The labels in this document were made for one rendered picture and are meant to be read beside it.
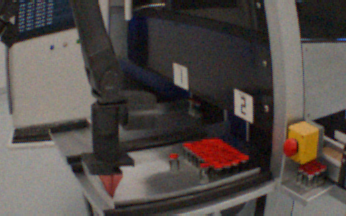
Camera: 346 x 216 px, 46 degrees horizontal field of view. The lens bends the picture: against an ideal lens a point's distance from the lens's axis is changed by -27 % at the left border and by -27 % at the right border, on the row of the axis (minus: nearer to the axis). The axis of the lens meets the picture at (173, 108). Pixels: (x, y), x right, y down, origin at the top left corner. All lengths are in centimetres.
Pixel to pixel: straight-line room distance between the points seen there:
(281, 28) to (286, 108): 18
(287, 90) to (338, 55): 23
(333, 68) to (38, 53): 118
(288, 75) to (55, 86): 108
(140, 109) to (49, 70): 92
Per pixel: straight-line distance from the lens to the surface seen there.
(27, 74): 188
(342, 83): 119
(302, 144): 99
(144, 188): 114
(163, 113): 164
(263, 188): 110
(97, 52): 94
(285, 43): 101
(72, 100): 190
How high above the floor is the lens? 136
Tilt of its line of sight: 16 degrees down
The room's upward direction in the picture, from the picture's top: 3 degrees counter-clockwise
